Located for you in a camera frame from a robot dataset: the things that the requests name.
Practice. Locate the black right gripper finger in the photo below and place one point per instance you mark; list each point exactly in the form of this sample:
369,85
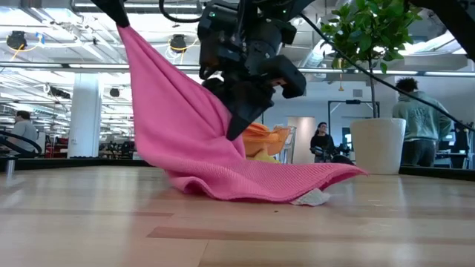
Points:
243,124

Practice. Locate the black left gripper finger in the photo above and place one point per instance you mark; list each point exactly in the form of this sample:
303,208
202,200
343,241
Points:
115,13

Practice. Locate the yellow microfiber towel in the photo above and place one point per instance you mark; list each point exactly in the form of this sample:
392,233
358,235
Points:
263,157

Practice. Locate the pink microfiber towel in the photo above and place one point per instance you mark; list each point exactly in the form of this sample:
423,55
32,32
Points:
178,130

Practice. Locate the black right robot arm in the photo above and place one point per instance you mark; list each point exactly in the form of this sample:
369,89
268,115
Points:
259,37

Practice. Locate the clear plastic bin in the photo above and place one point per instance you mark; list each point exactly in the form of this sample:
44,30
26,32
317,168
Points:
293,148

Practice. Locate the long ceiling light bar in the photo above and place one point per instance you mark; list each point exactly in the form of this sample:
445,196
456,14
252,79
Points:
92,66

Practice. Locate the black ceiling device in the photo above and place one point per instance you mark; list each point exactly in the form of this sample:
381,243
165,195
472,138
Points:
178,42
16,39

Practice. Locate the person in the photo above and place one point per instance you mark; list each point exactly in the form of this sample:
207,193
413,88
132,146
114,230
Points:
419,122
25,131
322,142

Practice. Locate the white building column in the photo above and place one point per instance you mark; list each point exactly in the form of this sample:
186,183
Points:
85,118

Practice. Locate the green leafy plant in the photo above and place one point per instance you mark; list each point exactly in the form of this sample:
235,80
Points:
371,33

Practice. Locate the white plant pot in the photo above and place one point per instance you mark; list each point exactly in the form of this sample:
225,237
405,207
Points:
378,148

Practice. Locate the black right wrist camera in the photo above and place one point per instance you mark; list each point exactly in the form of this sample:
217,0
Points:
213,55

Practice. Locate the black metal stand frame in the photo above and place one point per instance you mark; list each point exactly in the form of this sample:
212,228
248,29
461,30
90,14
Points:
352,102

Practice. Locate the black aluminium table frame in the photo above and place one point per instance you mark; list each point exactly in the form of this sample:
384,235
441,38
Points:
74,163

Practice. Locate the silver metal post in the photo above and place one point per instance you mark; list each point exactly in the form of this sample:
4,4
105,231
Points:
9,165

